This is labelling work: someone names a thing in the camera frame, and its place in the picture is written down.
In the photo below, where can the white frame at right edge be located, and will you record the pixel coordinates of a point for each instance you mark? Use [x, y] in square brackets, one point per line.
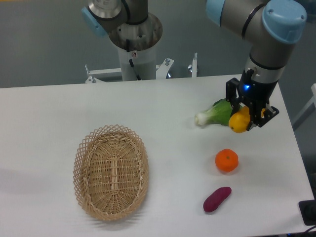
[306, 111]

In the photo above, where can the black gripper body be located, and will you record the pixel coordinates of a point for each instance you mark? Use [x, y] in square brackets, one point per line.
[252, 91]

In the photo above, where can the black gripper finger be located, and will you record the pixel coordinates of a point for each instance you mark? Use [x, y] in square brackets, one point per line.
[259, 117]
[232, 94]

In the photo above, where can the purple sweet potato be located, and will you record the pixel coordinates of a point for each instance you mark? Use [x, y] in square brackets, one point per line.
[216, 198]

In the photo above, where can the black device at table edge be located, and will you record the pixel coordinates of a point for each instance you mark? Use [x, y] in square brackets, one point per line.
[308, 211]

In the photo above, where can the white metal base frame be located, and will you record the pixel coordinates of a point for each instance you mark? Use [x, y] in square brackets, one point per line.
[163, 70]

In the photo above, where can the yellow mango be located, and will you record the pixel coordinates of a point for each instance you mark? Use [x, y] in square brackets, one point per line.
[239, 121]

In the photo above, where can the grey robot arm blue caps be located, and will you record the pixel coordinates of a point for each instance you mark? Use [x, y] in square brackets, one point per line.
[273, 27]

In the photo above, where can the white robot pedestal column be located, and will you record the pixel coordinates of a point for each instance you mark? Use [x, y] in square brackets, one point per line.
[136, 45]

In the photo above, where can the orange tangerine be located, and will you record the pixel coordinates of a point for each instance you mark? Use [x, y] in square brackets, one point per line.
[226, 160]

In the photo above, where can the woven wicker basket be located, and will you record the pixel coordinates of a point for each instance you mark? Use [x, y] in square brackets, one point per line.
[111, 172]

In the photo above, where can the green bok choy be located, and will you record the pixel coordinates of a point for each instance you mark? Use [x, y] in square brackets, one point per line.
[218, 113]

